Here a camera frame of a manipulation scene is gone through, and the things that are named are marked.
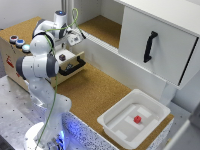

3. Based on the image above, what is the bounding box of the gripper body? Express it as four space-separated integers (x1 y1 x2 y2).
66 31 84 48

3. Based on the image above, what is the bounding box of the pink block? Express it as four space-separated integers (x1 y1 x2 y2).
133 115 142 124

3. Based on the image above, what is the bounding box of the wooden drawer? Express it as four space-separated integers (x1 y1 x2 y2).
53 48 87 79

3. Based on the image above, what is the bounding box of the white cabinet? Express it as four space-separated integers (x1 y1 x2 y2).
71 0 200 108

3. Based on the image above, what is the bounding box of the green button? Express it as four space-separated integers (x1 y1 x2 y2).
21 43 32 54

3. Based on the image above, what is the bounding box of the blue button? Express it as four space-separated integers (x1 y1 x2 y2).
15 38 26 49

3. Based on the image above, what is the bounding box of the red button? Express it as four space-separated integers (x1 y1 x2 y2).
8 34 19 45

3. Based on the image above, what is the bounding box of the wooden drawer box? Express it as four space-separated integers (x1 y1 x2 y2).
0 16 78 93

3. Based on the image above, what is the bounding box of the white sliding door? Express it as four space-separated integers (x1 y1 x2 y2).
117 5 200 87

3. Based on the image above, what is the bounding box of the white plastic box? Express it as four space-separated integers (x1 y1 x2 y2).
96 88 172 150

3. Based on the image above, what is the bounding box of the black drawer handle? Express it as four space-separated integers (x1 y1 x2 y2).
58 55 87 77

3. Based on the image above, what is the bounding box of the green cable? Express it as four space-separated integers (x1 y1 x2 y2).
34 7 81 150

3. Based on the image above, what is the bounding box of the black door handle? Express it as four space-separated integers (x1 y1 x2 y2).
142 30 159 64

